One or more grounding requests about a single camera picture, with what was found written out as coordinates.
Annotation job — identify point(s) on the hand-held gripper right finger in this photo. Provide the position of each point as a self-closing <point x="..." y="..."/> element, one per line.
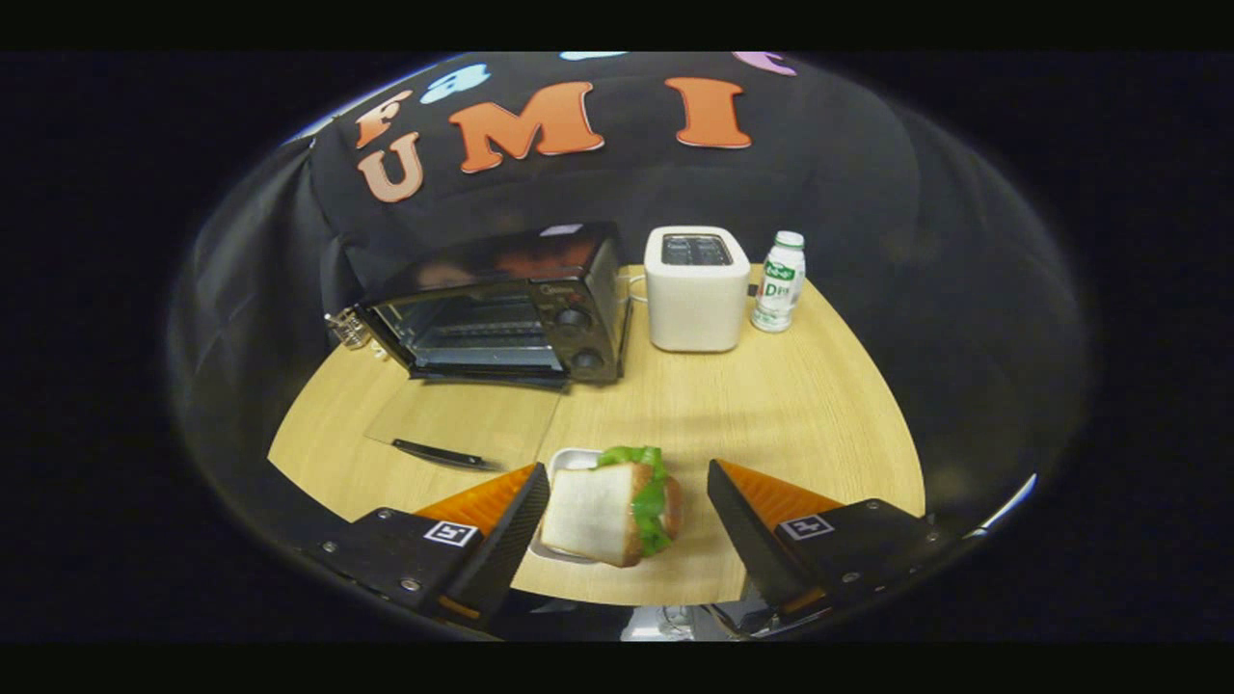
<point x="747" y="540"/>

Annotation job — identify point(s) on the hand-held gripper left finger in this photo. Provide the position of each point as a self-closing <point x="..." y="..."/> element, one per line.
<point x="506" y="545"/>

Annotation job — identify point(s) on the lettuce sandwich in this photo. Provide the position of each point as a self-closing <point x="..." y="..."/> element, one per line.
<point x="603" y="511"/>

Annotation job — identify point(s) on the black toaster oven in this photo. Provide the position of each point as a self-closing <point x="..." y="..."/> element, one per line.
<point x="501" y="289"/>

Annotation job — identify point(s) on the white toaster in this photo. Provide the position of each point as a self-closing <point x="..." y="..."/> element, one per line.
<point x="694" y="308"/>

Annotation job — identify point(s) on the white ribbed plate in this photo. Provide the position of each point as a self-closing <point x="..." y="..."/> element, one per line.
<point x="567" y="461"/>

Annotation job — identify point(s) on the white milk bottle green label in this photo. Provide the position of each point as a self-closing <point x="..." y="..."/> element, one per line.
<point x="777" y="289"/>

